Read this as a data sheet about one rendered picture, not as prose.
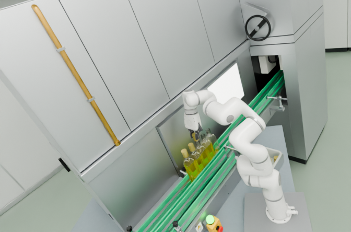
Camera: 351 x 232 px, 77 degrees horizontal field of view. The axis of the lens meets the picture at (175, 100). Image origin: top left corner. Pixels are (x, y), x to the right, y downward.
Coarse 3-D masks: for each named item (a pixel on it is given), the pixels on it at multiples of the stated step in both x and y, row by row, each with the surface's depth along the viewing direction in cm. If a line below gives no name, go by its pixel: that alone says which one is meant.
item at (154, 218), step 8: (280, 72) 214; (272, 80) 204; (264, 88) 195; (256, 96) 188; (264, 96) 197; (256, 104) 189; (240, 120) 175; (232, 128) 168; (224, 136) 161; (184, 184) 138; (176, 192) 134; (168, 200) 130; (176, 200) 134; (160, 208) 126; (168, 208) 131; (152, 216) 123; (160, 216) 127; (144, 224) 120; (152, 224) 124
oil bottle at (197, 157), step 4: (196, 152) 135; (192, 156) 134; (196, 156) 133; (200, 156) 135; (196, 160) 133; (200, 160) 136; (196, 164) 135; (200, 164) 136; (204, 164) 139; (200, 168) 137
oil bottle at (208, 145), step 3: (207, 141) 140; (201, 144) 142; (204, 144) 139; (207, 144) 139; (210, 144) 141; (207, 147) 139; (210, 147) 142; (207, 150) 140; (210, 150) 142; (213, 150) 144; (210, 153) 142; (213, 153) 144; (210, 156) 143; (213, 156) 145; (210, 159) 144
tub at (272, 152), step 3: (267, 147) 152; (267, 150) 152; (270, 150) 150; (273, 150) 148; (276, 150) 147; (270, 153) 151; (273, 153) 149; (276, 153) 147; (279, 153) 144; (270, 156) 152; (273, 156) 150; (279, 156) 142; (273, 159) 150; (276, 159) 141; (273, 162) 148; (276, 162) 139; (273, 165) 138; (273, 168) 137
